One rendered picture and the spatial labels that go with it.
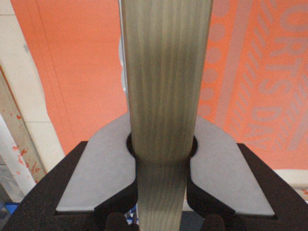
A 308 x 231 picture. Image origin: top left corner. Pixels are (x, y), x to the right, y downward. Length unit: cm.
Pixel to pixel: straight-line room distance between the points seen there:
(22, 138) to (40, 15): 21
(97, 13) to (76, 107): 15
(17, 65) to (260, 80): 37
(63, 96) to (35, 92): 5
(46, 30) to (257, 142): 39
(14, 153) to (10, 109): 8
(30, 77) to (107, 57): 13
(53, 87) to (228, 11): 28
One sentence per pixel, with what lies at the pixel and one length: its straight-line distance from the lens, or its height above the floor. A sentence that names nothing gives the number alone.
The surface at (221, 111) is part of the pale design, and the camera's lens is 30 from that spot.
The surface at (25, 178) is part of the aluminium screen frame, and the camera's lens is 42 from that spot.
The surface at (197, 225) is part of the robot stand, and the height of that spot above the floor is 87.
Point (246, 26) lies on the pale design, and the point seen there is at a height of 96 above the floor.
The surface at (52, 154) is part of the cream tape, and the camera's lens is 39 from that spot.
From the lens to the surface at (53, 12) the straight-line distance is 28.
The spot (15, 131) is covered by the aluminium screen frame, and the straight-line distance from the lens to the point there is 36.
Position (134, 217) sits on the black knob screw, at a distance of 38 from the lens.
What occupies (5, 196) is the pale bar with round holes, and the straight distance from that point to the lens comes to 48.
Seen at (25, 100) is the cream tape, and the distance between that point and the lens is 35.
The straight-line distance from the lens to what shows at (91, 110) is 30.
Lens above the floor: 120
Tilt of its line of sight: 61 degrees down
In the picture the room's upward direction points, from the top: 178 degrees counter-clockwise
